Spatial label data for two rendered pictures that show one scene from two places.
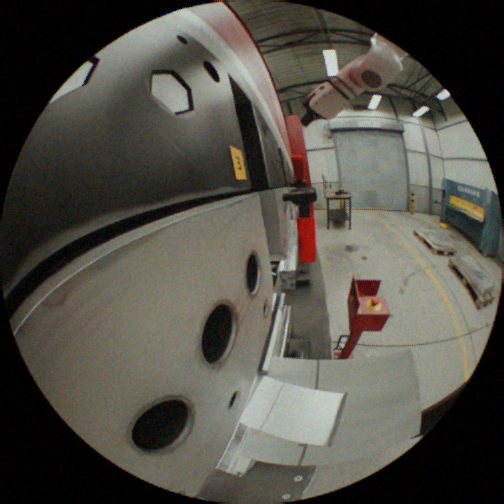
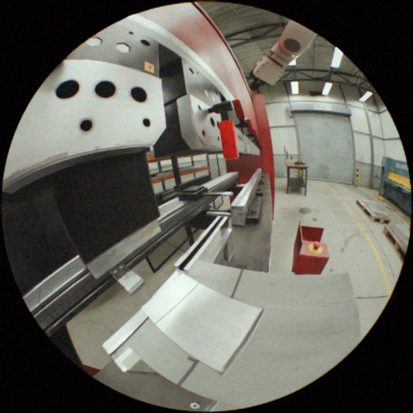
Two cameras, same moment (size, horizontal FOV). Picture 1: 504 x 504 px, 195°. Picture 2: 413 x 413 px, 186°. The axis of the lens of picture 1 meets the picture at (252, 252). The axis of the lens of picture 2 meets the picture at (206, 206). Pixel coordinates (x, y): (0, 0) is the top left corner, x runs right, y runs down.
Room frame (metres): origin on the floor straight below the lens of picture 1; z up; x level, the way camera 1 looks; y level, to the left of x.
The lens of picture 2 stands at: (-0.03, -0.05, 1.15)
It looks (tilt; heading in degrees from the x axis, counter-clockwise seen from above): 20 degrees down; 8
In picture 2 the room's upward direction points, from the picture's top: 9 degrees counter-clockwise
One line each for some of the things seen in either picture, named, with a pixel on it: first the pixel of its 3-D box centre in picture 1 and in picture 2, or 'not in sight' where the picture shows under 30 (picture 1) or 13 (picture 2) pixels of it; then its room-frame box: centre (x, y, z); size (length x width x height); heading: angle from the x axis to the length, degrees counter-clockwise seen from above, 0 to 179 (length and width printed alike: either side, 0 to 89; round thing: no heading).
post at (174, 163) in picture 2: not in sight; (178, 182); (1.23, 0.37, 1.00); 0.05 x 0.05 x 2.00; 68
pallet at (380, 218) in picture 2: (434, 241); (373, 210); (1.29, -4.13, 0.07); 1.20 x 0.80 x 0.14; 144
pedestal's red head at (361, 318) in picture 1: (368, 302); (310, 247); (0.35, -0.47, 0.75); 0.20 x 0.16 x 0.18; 150
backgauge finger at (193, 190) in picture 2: not in sight; (206, 192); (0.56, 0.02, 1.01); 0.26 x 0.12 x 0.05; 68
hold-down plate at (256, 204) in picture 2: (302, 264); (255, 207); (0.59, -0.23, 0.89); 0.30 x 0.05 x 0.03; 158
